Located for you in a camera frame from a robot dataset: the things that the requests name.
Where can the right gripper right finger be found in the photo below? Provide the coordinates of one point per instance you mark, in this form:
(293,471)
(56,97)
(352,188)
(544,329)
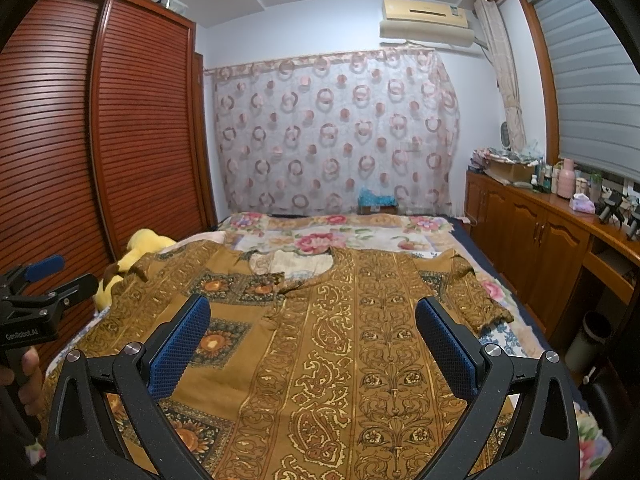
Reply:
(541,441)

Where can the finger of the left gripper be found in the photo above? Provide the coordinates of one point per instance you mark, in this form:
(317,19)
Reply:
(70,292)
(17,279)

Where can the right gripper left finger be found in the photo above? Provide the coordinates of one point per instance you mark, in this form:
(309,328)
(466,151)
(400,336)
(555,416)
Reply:
(84,441)

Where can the brown gold patterned garment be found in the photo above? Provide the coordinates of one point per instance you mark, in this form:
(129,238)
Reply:
(310,359)

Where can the left hand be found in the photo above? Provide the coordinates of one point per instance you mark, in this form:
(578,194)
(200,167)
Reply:
(30,393)

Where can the yellow plush toy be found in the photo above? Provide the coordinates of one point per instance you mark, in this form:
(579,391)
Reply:
(144,241)

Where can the red wooden louvered wardrobe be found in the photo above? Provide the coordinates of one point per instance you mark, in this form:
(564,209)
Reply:
(102,133)

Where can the wooden sideboard cabinet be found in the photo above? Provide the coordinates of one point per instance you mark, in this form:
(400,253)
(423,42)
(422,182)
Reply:
(559,264)

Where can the lilac tissue pouch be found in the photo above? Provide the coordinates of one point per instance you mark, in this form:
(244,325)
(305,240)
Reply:
(581,203)

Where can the pink bottle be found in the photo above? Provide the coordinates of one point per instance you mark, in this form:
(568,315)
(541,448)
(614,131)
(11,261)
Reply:
(566,179)

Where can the cardboard box on cabinet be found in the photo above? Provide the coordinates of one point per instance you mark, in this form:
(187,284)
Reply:
(509,172)

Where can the floral bed quilt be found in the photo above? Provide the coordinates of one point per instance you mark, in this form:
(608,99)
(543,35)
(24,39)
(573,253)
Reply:
(350,234)

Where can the pink circle patterned curtain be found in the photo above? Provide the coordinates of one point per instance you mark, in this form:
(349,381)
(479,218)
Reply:
(303,136)

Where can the blue item on box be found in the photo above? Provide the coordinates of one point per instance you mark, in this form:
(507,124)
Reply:
(367,198)

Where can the small white round fan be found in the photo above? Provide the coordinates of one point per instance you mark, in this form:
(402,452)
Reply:
(505,136)

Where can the grey window blind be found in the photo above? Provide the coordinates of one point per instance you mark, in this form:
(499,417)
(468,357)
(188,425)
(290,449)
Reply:
(596,87)

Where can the tied beige window curtain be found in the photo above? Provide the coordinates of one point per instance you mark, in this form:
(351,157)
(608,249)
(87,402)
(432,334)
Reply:
(501,56)

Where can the beige wall air conditioner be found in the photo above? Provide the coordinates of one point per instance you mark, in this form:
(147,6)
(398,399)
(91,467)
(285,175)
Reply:
(417,20)

